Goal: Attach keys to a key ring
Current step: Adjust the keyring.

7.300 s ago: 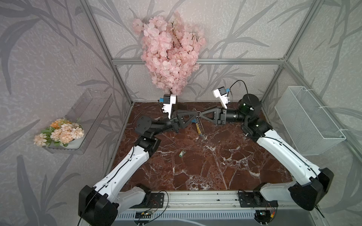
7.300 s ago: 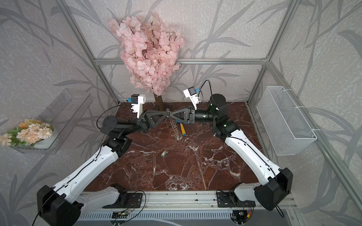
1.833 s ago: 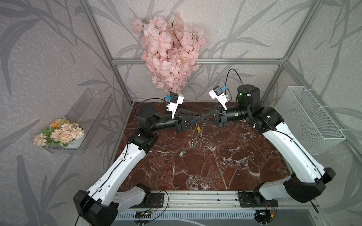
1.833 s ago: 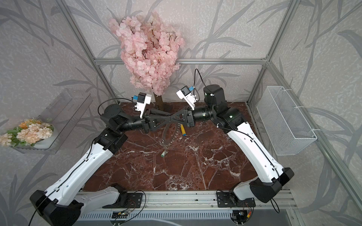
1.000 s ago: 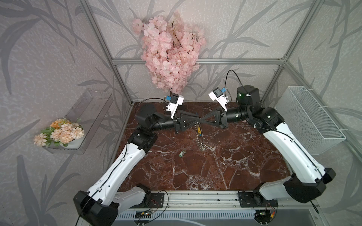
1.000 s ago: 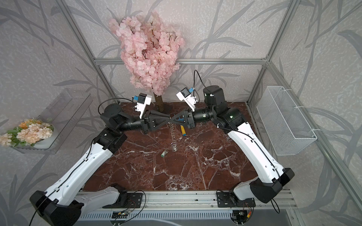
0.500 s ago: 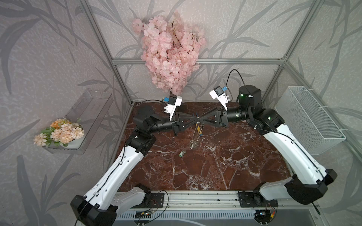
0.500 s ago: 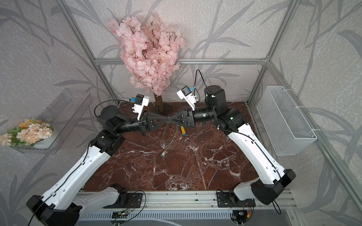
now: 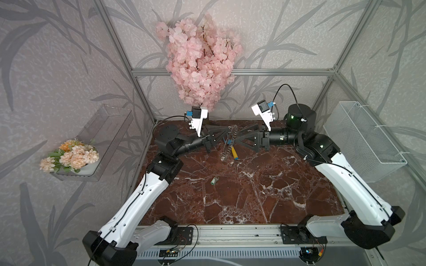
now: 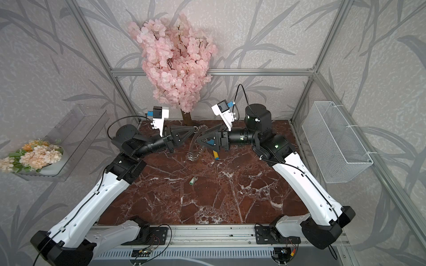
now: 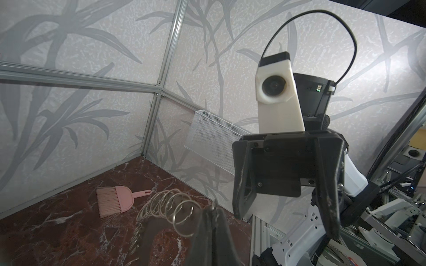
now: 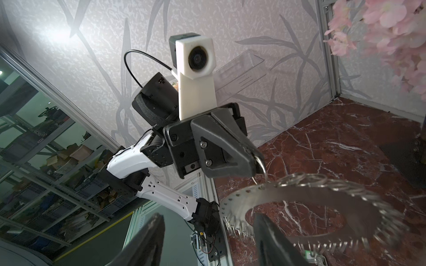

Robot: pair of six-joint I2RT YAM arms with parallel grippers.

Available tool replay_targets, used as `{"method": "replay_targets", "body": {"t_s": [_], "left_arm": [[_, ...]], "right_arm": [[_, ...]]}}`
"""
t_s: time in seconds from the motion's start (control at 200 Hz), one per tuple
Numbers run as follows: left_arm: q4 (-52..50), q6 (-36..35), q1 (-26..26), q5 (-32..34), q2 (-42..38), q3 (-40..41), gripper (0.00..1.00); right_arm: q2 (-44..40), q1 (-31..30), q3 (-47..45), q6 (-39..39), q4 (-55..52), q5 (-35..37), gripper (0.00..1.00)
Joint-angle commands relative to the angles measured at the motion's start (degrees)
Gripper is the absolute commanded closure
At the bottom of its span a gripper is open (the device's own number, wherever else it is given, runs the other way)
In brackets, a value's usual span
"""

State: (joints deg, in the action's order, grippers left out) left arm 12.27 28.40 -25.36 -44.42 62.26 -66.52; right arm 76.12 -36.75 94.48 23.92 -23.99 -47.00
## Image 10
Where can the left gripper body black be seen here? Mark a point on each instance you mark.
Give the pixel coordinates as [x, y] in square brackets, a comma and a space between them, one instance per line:
[168, 143]

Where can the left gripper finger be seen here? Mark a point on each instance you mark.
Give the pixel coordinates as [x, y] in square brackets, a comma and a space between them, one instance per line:
[180, 137]
[175, 129]

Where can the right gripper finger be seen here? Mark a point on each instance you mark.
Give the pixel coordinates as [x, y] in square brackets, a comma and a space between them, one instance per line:
[202, 141]
[205, 132]

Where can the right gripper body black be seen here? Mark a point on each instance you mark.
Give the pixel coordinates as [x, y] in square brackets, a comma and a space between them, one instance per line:
[224, 143]

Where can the key with green tag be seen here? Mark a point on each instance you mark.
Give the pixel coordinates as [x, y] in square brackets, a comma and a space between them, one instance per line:
[193, 181]

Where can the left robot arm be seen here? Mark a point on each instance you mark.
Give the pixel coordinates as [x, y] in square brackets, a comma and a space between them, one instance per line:
[68, 243]

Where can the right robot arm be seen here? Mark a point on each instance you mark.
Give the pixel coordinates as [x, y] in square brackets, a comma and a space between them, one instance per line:
[326, 218]

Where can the blue yellow garden fork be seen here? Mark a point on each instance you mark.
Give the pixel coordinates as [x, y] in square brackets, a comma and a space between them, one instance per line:
[212, 144]

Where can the pink cherry blossom tree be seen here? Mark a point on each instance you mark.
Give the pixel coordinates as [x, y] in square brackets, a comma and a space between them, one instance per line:
[176, 61]

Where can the peach flower bouquet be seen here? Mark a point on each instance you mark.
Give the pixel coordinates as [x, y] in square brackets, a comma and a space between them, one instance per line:
[34, 156]

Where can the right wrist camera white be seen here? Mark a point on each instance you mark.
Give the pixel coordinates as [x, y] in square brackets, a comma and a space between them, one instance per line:
[223, 109]

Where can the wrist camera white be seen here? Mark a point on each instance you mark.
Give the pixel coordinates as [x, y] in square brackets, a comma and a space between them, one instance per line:
[223, 109]
[158, 114]

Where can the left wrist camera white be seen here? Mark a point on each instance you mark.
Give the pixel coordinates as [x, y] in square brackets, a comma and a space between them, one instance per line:
[158, 114]

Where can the clear acrylic wall shelf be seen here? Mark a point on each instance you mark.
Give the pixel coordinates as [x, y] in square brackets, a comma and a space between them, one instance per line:
[74, 133]

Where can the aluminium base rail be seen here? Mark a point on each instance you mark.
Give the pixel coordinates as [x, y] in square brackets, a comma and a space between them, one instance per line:
[217, 236]

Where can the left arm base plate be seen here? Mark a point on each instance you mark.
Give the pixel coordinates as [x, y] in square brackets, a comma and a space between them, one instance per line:
[153, 236]

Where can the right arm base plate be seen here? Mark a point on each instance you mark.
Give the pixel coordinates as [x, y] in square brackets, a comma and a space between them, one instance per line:
[267, 235]

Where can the white wire mesh basket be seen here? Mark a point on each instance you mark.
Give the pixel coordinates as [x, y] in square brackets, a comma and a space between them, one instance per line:
[337, 149]

